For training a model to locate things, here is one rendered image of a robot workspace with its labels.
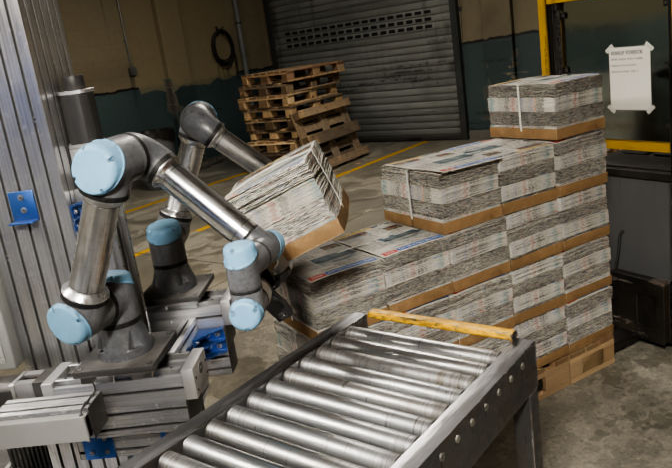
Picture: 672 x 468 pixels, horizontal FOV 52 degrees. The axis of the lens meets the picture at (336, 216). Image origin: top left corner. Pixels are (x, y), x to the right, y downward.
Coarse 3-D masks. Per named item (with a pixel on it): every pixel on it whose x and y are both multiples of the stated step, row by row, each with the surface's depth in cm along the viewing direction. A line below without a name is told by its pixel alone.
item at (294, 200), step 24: (288, 168) 179; (312, 168) 182; (240, 192) 182; (264, 192) 181; (288, 192) 181; (312, 192) 181; (264, 216) 183; (288, 216) 183; (312, 216) 182; (336, 216) 184; (288, 240) 184
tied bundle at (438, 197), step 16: (496, 160) 256; (384, 176) 274; (400, 176) 264; (416, 176) 255; (432, 176) 246; (448, 176) 245; (464, 176) 249; (480, 176) 253; (496, 176) 258; (384, 192) 276; (400, 192) 266; (416, 192) 257; (432, 192) 248; (448, 192) 247; (464, 192) 251; (480, 192) 255; (496, 192) 259; (400, 208) 269; (416, 208) 260; (432, 208) 251; (448, 208) 248; (464, 208) 251; (480, 208) 255
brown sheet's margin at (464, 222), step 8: (496, 208) 259; (392, 216) 274; (400, 216) 269; (408, 216) 265; (472, 216) 253; (480, 216) 256; (488, 216) 258; (496, 216) 260; (408, 224) 266; (416, 224) 261; (424, 224) 257; (432, 224) 253; (440, 224) 248; (448, 224) 248; (456, 224) 250; (464, 224) 252; (472, 224) 254; (440, 232) 250; (448, 232) 249
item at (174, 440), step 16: (352, 320) 194; (320, 336) 186; (304, 352) 178; (272, 368) 171; (256, 384) 164; (224, 400) 159; (240, 400) 158; (208, 416) 153; (224, 416) 154; (176, 432) 148; (192, 432) 147; (160, 448) 143; (176, 448) 144; (128, 464) 138; (144, 464) 138
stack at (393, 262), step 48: (336, 240) 264; (384, 240) 255; (432, 240) 246; (480, 240) 258; (528, 240) 271; (288, 288) 240; (336, 288) 227; (384, 288) 237; (432, 288) 249; (480, 288) 261; (528, 288) 275; (288, 336) 250; (432, 336) 253; (528, 336) 278
